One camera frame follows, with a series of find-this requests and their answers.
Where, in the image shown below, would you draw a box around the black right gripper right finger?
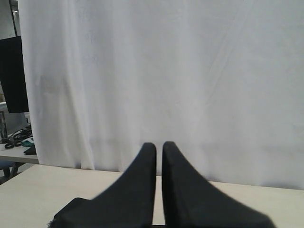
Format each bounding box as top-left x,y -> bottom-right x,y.
161,142 -> 275,228

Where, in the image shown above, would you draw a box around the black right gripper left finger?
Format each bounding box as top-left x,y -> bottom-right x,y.
53,142 -> 156,228

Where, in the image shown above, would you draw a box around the teal object on desk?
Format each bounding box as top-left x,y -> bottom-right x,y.
21,138 -> 34,147

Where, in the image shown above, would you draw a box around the background white desk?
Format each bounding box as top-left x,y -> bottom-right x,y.
0,143 -> 39,164

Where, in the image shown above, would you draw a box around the blue office chair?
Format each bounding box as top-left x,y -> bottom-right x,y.
0,160 -> 24,184

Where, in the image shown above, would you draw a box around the white backdrop curtain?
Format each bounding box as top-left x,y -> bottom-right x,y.
19,0 -> 304,189

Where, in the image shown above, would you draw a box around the black monitor screen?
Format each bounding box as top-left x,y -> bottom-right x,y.
0,36 -> 29,113

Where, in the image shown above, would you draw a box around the coiled black cables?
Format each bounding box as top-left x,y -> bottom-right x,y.
4,128 -> 34,150

